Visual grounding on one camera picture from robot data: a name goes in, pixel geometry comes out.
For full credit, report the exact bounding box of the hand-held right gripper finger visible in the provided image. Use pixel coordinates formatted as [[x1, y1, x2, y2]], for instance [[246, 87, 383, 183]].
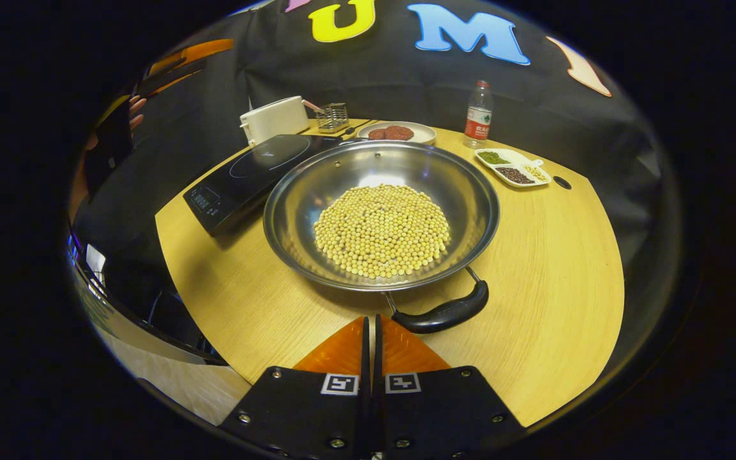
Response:
[[218, 315, 372, 460], [373, 313, 528, 460]]

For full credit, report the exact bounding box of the black induction cooktop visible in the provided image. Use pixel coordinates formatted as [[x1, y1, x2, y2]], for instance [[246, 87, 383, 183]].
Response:
[[183, 133, 343, 237]]

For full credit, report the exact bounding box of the steel pot with black handle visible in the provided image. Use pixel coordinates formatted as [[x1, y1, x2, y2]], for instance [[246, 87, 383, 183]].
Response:
[[263, 139, 500, 335]]

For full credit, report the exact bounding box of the white toaster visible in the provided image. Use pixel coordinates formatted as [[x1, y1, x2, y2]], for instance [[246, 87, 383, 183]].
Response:
[[240, 96, 310, 147]]

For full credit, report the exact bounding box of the pile of yellow soybeans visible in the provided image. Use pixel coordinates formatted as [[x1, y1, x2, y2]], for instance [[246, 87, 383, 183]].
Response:
[[314, 184, 452, 279]]

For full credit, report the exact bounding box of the black backdrop cloth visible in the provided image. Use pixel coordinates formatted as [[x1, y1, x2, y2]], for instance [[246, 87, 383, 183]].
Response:
[[71, 0, 682, 256]]

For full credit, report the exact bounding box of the round beige plate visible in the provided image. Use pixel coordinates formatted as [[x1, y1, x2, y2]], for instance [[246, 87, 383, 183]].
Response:
[[356, 121, 438, 146]]

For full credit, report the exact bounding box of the white divided bean dish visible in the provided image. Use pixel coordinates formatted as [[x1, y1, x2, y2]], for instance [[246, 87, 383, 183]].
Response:
[[474, 148, 552, 189]]

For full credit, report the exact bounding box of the clear plastic water bottle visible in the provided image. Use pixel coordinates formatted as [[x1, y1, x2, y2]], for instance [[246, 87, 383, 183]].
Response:
[[464, 80, 494, 150]]

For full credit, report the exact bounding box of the wire mesh basket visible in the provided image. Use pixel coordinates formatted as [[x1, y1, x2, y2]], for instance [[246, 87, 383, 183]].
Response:
[[316, 102, 350, 133]]

